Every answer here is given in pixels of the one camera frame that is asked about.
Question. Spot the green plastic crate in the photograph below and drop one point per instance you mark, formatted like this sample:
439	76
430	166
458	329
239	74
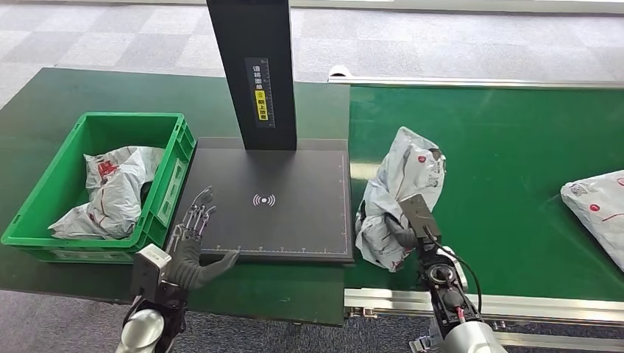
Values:
63	190

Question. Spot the crumpled grey mailer package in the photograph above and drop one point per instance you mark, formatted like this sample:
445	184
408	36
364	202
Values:
114	195

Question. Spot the thin aluminium conveyor rail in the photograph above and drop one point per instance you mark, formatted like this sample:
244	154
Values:
478	82

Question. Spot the yellow and white scanner label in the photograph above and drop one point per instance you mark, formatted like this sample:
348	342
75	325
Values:
260	92

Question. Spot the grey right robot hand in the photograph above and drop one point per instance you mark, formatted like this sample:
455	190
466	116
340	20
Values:
402	237

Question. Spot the large grey mailer package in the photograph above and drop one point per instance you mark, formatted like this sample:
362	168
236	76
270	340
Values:
602	209

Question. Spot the white conveyor roller end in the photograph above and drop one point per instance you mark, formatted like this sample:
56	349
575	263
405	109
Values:
339	71

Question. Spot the green conveyor belt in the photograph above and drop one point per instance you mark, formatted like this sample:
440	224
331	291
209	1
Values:
512	146

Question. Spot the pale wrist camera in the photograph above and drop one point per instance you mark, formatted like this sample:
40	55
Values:
420	214
150	270

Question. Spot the grey mailer package red print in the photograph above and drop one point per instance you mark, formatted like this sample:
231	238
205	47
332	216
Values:
404	175

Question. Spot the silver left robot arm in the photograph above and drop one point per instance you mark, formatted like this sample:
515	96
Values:
144	331

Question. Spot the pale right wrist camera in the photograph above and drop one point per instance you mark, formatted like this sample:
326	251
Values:
420	214

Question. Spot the wide aluminium conveyor rail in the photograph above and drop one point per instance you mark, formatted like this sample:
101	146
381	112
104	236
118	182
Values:
551	309

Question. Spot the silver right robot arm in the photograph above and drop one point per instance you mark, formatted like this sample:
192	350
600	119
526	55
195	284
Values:
458	316

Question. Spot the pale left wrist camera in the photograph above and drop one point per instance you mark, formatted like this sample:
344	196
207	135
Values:
150	270

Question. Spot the black inbound scanner machine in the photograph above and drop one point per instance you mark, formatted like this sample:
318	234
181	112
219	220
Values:
273	209

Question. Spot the aluminium conveyor support bar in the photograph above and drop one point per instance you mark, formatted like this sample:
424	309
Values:
560	341

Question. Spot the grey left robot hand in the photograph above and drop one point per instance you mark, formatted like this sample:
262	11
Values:
187	270

